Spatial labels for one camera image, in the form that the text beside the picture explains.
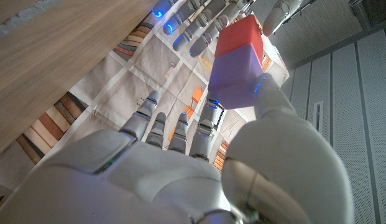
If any printed bookshelf backdrop cloth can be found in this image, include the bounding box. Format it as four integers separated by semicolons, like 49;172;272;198
0;0;290;218

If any red magnetic block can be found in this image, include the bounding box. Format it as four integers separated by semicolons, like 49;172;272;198
213;14;264;68

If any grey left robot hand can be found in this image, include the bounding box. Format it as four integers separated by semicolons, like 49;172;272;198
150;0;305;58

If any purple magnetic block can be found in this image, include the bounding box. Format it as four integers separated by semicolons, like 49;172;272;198
207;43;264;110

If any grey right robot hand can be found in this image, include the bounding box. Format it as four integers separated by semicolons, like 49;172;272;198
0;73;355;224

